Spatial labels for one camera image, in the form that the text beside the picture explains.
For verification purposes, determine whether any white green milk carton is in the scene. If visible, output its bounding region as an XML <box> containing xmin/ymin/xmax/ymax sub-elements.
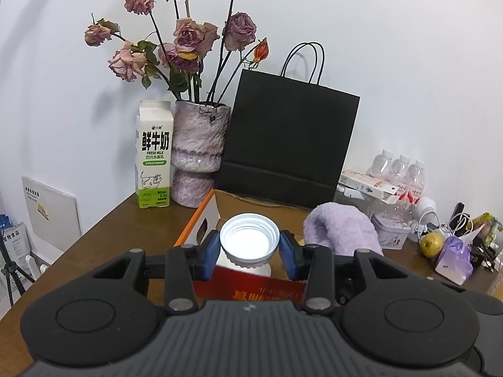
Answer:
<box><xmin>135</xmin><ymin>100</ymin><xmax>174</xmax><ymax>209</ymax></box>

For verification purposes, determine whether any yellow-green apple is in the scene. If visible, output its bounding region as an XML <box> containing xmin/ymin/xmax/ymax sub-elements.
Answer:
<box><xmin>419</xmin><ymin>232</ymin><xmax>445</xmax><ymax>259</ymax></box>

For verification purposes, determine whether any mottled purple vase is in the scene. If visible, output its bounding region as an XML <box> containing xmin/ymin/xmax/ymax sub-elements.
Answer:
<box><xmin>171</xmin><ymin>100</ymin><xmax>232</xmax><ymax>208</ymax></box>

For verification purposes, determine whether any black upright device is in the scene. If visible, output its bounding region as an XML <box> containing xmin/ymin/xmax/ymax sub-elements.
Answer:
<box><xmin>452</xmin><ymin>202</ymin><xmax>467</xmax><ymax>230</ymax></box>

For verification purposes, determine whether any clear water bottle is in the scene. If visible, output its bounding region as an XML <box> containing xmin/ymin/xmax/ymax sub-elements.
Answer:
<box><xmin>391</xmin><ymin>154</ymin><xmax>412</xmax><ymax>189</ymax></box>
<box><xmin>367</xmin><ymin>149</ymin><xmax>394</xmax><ymax>179</ymax></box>
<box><xmin>406</xmin><ymin>160</ymin><xmax>427</xmax><ymax>204</ymax></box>

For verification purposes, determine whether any fluffy purple towel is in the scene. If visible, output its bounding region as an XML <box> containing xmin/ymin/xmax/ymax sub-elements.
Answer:
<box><xmin>304</xmin><ymin>202</ymin><xmax>384</xmax><ymax>258</ymax></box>

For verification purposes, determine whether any colourful snack packet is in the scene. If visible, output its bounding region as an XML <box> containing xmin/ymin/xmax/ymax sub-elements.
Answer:
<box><xmin>469</xmin><ymin>212</ymin><xmax>503</xmax><ymax>248</ymax></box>

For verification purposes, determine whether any white cable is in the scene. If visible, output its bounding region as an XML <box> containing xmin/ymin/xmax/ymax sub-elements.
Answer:
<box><xmin>417</xmin><ymin>211</ymin><xmax>472</xmax><ymax>244</ymax></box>

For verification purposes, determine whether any black tripod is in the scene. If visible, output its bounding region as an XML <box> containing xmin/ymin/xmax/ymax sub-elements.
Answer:
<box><xmin>0</xmin><ymin>236</ymin><xmax>36</xmax><ymax>307</ymax></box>

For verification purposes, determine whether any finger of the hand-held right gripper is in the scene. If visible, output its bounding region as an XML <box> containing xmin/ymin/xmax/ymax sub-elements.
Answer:
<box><xmin>334</xmin><ymin>277</ymin><xmax>356</xmax><ymax>308</ymax></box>

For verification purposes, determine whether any cardboard box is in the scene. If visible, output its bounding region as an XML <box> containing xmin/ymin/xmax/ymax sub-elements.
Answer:
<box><xmin>173</xmin><ymin>188</ymin><xmax>315</xmax><ymax>312</ymax></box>

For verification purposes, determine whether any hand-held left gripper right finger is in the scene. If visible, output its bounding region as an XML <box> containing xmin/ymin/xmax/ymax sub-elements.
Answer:
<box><xmin>279</xmin><ymin>230</ymin><xmax>432</xmax><ymax>317</ymax></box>

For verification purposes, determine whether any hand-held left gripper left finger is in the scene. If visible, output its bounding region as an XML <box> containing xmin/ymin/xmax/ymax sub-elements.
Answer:
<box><xmin>92</xmin><ymin>230</ymin><xmax>221</xmax><ymax>315</ymax></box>

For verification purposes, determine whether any purple plastic bag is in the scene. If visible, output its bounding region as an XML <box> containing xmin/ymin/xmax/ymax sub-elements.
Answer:
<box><xmin>434</xmin><ymin>236</ymin><xmax>474</xmax><ymax>286</ymax></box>

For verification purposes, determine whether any printed food packet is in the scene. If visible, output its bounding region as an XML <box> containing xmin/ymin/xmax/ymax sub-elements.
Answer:
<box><xmin>0</xmin><ymin>214</ymin><xmax>32</xmax><ymax>279</ymax></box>

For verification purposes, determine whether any clear seed storage container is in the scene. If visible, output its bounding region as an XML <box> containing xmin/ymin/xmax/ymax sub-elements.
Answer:
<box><xmin>333</xmin><ymin>186</ymin><xmax>378</xmax><ymax>221</ymax></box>

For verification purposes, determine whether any white flat carton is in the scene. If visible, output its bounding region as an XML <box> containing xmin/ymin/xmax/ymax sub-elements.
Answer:
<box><xmin>339</xmin><ymin>170</ymin><xmax>409</xmax><ymax>204</ymax></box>

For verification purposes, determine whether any bunch of dried roses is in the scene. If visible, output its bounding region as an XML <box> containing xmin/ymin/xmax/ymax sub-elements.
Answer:
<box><xmin>84</xmin><ymin>0</ymin><xmax>272</xmax><ymax>103</ymax></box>

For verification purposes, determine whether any black paper bag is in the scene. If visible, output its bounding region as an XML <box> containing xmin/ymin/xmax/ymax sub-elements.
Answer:
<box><xmin>213</xmin><ymin>42</ymin><xmax>361</xmax><ymax>210</ymax></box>

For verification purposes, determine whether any printed tin box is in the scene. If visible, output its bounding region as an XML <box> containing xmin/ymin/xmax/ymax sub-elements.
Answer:
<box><xmin>371</xmin><ymin>213</ymin><xmax>413</xmax><ymax>250</ymax></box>

